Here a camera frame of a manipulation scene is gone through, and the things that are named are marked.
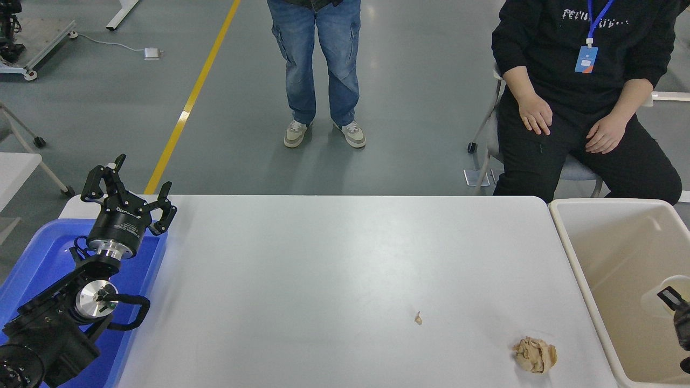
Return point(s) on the black machine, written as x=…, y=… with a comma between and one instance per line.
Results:
x=8, y=51

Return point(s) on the grey floor plate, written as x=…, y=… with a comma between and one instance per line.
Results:
x=477, y=178

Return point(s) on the white wheeled folding table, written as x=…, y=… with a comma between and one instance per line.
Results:
x=16, y=172

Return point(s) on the seated person's right forearm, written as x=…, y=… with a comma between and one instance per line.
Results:
x=516, y=83

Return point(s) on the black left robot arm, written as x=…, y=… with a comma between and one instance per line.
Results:
x=48, y=334

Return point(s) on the blue plastic tray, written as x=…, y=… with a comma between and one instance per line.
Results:
x=48, y=253

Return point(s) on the white power adapter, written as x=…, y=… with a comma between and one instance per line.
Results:
x=152, y=53

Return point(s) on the grey office chair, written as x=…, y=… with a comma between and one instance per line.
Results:
x=579, y=170

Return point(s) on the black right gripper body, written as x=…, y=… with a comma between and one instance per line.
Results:
x=683, y=326

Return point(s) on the large pale plastic bin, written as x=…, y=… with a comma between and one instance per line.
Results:
x=620, y=248

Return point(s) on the seated person's left forearm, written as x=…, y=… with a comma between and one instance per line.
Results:
x=633, y=99

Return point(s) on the seated person's left hand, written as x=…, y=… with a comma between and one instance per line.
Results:
x=606, y=134

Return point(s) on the grey wheeled platform cart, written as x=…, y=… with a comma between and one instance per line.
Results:
x=43, y=37

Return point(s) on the seated person's right hand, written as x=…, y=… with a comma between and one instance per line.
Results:
x=536, y=114

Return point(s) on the seated person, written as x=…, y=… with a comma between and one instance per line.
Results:
x=550, y=161

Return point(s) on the white stand foot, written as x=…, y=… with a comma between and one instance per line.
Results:
x=671, y=96
x=121, y=13

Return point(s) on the tan paper ball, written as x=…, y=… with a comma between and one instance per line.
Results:
x=533, y=355

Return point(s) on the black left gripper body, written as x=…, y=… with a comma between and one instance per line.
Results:
x=121, y=223

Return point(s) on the standing person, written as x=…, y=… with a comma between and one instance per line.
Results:
x=302, y=64

